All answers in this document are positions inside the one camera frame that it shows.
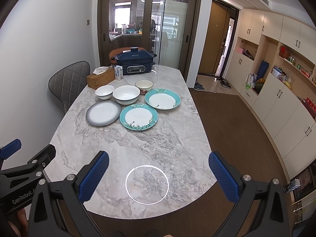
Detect glass sliding door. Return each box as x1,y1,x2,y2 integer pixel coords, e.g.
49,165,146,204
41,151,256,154
97,0,201,75

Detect cream wall cabinet unit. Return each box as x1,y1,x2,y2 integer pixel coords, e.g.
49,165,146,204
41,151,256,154
226,9,315,179

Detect dark sneaker right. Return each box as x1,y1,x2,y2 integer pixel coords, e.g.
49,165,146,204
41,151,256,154
220,80,231,89

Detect wooden tissue box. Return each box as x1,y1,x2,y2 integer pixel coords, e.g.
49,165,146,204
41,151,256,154
86,67,115,90

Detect dark sneaker left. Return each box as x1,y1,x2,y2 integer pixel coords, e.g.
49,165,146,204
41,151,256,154
194,81,205,91

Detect large white bowl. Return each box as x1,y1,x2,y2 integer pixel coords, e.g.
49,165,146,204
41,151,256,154
113,86,140,105

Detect navy electric hot pot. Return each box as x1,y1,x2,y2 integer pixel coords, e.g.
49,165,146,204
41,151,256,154
110,47,157,75

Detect grey rimmed plate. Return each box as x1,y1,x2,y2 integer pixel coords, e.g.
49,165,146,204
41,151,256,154
86,100,122,127

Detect small milk carton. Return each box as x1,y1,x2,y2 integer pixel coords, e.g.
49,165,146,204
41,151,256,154
114,65,123,80

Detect pink floral bowl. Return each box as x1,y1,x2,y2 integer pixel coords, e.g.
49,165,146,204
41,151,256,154
135,80,154,95

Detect small white bowl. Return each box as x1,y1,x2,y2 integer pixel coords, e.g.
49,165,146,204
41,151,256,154
95,85,115,100

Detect grey quilted chair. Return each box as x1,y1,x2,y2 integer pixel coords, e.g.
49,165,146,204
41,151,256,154
48,60,90,114

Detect dark sneaker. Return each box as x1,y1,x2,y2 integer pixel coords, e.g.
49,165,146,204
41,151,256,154
194,81,205,91
220,80,231,89

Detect teal floral plate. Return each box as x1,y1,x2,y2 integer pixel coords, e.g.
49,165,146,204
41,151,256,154
145,88,181,110
119,103,159,131

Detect brown entrance door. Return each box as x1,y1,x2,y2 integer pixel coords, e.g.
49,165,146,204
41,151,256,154
198,1,230,74

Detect blue bag in shelf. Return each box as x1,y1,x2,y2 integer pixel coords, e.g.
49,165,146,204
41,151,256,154
257,60,269,81

